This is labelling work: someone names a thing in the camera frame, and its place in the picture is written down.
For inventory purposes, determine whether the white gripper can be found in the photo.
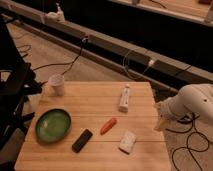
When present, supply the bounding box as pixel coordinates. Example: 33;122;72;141
154;98;179;131

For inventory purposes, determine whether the black eraser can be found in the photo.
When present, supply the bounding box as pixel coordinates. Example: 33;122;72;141
72;129;93;153

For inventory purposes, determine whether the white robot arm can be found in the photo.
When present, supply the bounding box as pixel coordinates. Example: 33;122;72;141
154;84;213;131

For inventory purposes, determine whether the white tube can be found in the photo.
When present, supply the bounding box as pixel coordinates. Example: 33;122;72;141
118;84;130;112

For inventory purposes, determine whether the orange carrot toy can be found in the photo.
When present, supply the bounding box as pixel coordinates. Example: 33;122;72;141
100;118;117;135

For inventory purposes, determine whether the green bowl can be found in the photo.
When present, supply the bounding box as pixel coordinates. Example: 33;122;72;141
35;109;71;144

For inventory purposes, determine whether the white cup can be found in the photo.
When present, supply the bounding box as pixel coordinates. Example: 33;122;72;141
48;74;65;96

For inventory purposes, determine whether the black equipment at left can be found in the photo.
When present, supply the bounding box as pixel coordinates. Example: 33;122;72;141
0;14;44;171

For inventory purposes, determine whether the white cable on rail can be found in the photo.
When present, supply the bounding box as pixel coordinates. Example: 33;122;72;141
121;48;156;81

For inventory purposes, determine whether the black floor cable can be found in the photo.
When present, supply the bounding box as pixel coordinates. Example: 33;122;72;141
32;36;90;76

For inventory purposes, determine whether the white object on rail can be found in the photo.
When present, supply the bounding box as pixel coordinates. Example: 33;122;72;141
45;3;65;22

